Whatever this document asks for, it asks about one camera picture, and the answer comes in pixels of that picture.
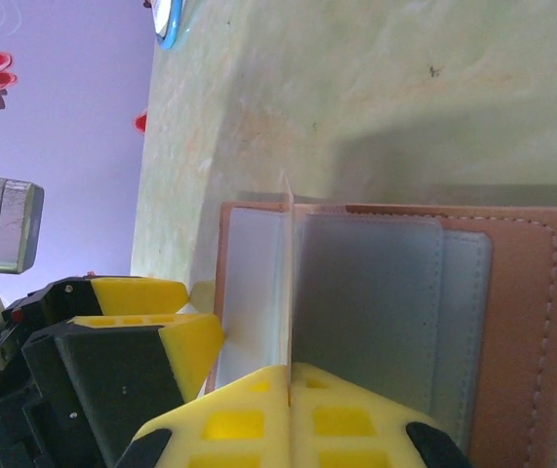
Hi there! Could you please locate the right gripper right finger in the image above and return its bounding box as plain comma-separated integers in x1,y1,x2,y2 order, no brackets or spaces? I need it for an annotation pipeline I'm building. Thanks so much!
290,362,475,468

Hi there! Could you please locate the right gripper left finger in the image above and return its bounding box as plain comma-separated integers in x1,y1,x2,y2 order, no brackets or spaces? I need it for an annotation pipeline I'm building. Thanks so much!
130,364,293,468

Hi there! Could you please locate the pink leather card holder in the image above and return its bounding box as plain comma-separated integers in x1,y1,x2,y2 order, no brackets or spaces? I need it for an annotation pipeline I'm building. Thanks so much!
207,200,557,468

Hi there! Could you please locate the blue stethoscope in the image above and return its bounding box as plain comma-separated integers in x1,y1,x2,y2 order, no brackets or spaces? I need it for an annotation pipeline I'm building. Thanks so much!
154,0,187,52

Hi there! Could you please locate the white gauze packet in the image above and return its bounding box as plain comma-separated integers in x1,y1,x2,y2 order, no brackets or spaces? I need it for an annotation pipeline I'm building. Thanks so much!
150,0,178,38

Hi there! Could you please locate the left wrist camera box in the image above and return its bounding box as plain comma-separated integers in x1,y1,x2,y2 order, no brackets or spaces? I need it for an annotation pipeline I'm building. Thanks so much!
0,174,45,275

